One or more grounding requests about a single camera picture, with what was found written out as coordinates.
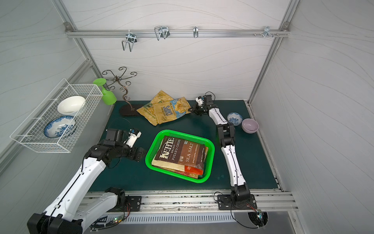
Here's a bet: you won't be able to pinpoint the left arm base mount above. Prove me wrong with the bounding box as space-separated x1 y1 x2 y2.
117 196 142 212

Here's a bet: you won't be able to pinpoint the brown metal scroll stand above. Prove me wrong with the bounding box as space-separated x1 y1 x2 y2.
102 66 142 117

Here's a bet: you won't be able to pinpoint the lilac ceramic bowl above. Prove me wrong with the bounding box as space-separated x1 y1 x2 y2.
241 119 259 134

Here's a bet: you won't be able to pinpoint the small metal hook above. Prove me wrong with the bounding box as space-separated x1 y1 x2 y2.
193 26 199 38

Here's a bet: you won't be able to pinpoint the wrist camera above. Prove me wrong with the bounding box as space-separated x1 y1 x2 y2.
195 95 214 106
125 128 141 148

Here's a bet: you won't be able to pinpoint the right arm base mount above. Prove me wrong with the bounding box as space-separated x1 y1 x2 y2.
213 192 258 211

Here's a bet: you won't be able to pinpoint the aluminium corner frame post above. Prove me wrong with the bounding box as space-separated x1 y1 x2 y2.
247 0 300 105

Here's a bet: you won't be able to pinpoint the white wire wall basket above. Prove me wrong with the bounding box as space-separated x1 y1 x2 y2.
10 79 102 153

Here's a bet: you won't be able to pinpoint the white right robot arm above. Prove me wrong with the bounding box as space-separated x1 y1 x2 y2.
189 96 251 204

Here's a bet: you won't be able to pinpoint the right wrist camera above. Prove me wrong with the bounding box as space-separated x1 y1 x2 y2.
195 95 214 106

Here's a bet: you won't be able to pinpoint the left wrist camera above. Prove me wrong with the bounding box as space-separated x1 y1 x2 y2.
125 128 141 148

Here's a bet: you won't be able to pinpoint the green plastic goblet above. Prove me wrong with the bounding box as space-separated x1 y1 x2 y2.
93 78 117 105

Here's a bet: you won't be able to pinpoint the white bowl in rack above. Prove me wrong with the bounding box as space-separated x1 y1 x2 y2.
57 96 86 116

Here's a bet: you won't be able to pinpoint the aluminium top rail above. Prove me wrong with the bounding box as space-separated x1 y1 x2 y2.
65 28 291 39

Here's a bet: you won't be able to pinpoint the metal loop hook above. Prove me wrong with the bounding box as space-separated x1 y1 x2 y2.
154 26 170 41

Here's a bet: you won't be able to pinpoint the brown Kettle sea salt bag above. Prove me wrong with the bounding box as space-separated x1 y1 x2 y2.
152 136 203 167

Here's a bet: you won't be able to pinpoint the gold chips bag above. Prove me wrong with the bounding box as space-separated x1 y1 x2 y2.
151 90 174 104

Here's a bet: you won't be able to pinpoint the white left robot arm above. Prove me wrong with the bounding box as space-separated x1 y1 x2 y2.
27 128 147 234

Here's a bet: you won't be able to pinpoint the green plastic basket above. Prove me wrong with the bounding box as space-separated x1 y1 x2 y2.
146 130 215 183

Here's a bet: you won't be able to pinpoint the tan kettle cooked chips bag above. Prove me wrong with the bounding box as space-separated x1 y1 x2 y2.
164 145 208 179

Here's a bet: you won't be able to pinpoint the metal double hook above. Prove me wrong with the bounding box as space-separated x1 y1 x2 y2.
121 31 137 52

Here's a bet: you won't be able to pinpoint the metal clamp hook right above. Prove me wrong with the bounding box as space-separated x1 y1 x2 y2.
253 26 279 38

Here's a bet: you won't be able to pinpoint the red white chips bag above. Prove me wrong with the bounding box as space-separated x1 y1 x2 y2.
157 166 204 178

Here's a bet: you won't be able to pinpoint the blue floral plate in rack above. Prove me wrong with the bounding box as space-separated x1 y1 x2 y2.
43 116 76 138

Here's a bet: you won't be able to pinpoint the blue floral ceramic bowl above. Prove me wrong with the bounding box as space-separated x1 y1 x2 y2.
227 112 243 126

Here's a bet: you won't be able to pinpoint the yellow blue chips bag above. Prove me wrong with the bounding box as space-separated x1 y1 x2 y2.
137 97 191 126

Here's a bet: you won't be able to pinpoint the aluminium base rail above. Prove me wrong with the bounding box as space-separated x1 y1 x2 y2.
78 189 299 224

